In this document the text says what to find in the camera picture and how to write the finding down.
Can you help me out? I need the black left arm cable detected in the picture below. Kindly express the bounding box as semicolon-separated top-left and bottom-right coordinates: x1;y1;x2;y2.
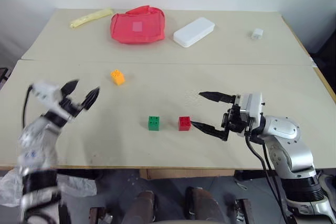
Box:
22;86;34;129

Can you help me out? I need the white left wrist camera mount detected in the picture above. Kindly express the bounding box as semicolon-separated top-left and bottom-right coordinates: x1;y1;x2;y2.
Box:
28;81;63;109

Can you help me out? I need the red fabric pouch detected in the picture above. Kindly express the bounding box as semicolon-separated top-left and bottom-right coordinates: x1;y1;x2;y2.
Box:
110;5;166;45

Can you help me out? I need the red toy brick cube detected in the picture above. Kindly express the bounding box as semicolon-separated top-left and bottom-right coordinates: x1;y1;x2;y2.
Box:
178;115;192;132

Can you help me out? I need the crumpled white plastic bag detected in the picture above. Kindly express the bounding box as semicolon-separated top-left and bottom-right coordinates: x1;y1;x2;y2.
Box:
0;168;98;207

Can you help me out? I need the white plastic case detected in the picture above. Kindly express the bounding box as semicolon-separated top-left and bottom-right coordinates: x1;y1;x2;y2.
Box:
172;16;216;49

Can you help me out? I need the green toy brick cube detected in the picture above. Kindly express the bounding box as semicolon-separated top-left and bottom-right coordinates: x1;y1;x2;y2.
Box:
148;115;160;132

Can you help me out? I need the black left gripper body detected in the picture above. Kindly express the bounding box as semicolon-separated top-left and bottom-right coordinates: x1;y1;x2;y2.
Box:
58;93;83;119

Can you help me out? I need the dark rounded shape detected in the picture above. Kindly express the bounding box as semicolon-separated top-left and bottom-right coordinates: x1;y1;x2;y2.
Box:
125;190;155;224
185;186;224;221

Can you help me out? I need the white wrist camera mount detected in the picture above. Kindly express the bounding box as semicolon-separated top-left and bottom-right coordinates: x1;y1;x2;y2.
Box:
28;81;63;109
235;92;265;126

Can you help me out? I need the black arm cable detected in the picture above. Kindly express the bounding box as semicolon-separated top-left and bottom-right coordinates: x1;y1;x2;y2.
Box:
22;86;34;129
245;128;291;224

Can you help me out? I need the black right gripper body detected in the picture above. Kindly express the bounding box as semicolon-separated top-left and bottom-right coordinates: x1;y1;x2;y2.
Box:
220;103;254;138

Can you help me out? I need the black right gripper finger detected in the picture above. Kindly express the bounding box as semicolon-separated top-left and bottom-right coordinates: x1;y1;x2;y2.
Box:
198;91;237;105
190;120;230;142

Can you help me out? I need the orange toy brick cube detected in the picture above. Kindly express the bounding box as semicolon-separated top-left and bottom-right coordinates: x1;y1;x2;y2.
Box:
110;69;127;87

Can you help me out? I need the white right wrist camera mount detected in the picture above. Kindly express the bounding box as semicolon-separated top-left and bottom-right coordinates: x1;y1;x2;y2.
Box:
235;92;265;126

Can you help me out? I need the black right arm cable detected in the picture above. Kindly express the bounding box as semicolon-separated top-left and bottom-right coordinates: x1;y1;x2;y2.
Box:
245;128;291;224

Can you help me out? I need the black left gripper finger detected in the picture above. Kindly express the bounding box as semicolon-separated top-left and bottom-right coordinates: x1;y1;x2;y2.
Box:
60;79;80;101
79;86;101;111

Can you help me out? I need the small white charger block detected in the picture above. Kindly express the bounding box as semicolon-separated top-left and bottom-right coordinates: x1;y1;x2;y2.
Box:
248;27;265;40

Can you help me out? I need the yellow plastic wrapped packet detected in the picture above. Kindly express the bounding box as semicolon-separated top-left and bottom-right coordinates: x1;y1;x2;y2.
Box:
68;7;114;29

